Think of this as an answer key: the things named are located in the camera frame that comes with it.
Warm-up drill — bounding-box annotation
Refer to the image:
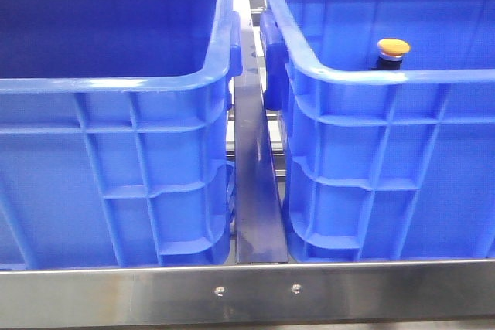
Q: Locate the yellow mushroom push button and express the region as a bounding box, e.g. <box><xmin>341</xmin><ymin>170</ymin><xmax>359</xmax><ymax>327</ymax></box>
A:
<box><xmin>370</xmin><ymin>38</ymin><xmax>411</xmax><ymax>71</ymax></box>

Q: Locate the large blue plastic crate left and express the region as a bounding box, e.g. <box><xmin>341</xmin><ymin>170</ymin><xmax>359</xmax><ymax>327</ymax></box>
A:
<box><xmin>1</xmin><ymin>0</ymin><xmax>242</xmax><ymax>271</ymax></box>

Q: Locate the large blue plastic crate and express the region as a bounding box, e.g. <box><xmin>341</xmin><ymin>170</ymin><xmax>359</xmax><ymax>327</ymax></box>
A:
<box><xmin>268</xmin><ymin>0</ymin><xmax>494</xmax><ymax>262</ymax></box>
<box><xmin>1</xmin><ymin>0</ymin><xmax>242</xmax><ymax>271</ymax></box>

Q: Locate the metal divider bar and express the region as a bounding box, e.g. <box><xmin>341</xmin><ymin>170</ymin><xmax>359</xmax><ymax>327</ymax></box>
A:
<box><xmin>234</xmin><ymin>14</ymin><xmax>288</xmax><ymax>264</ymax></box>

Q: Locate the large blue plastic crate right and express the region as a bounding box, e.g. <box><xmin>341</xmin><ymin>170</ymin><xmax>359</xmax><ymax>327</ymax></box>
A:
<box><xmin>268</xmin><ymin>0</ymin><xmax>494</xmax><ymax>262</ymax></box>

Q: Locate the left rail screw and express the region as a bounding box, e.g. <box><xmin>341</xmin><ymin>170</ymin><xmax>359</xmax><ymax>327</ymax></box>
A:
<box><xmin>214</xmin><ymin>287</ymin><xmax>225</xmax><ymax>297</ymax></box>

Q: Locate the rail screw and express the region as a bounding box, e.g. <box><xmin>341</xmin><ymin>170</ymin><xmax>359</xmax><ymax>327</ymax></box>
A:
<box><xmin>214</xmin><ymin>287</ymin><xmax>225</xmax><ymax>297</ymax></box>
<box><xmin>291</xmin><ymin>284</ymin><xmax>302</xmax><ymax>294</ymax></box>

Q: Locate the right rail screw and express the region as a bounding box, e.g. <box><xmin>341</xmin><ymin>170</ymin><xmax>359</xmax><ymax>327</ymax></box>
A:
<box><xmin>291</xmin><ymin>284</ymin><xmax>302</xmax><ymax>294</ymax></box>

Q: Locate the stainless steel front rail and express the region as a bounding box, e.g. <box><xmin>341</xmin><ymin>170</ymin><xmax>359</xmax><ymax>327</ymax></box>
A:
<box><xmin>1</xmin><ymin>260</ymin><xmax>494</xmax><ymax>328</ymax></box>

